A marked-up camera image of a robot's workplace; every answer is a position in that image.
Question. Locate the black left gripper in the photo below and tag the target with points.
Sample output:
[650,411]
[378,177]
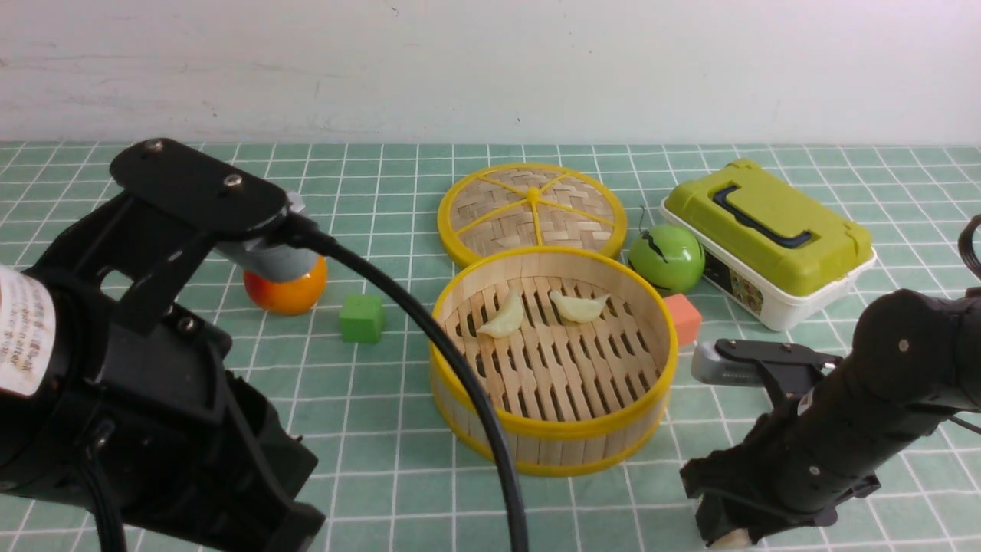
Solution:
[116,400]

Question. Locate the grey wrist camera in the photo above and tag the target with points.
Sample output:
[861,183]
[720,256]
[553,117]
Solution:
[708,366]
[271,261]

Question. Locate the orange cube block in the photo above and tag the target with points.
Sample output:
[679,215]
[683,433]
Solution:
[686,319]

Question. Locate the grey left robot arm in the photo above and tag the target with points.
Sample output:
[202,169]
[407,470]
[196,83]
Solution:
[116,398]

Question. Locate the bamboo steamer tray yellow rim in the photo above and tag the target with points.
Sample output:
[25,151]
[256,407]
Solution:
[573,398]

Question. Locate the white dumpling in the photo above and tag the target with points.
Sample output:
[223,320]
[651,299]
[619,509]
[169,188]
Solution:
[507,320]
[578,309]
[735,540]

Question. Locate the green apple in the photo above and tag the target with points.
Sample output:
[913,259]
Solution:
[668,256]

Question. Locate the green lidded white box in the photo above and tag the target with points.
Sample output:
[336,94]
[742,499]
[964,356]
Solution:
[776,251]

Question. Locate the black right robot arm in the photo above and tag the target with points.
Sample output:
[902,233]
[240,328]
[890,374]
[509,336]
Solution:
[914,364]

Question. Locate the green cube block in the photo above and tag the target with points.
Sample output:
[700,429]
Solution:
[362,318]

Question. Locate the orange red pear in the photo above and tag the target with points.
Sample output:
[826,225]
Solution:
[288,299]

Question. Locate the woven bamboo steamer lid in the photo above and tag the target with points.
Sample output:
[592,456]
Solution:
[529,204]

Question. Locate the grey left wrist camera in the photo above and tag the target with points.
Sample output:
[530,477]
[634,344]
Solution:
[271,261]

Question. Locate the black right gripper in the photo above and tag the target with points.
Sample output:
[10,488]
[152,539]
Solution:
[819,446]

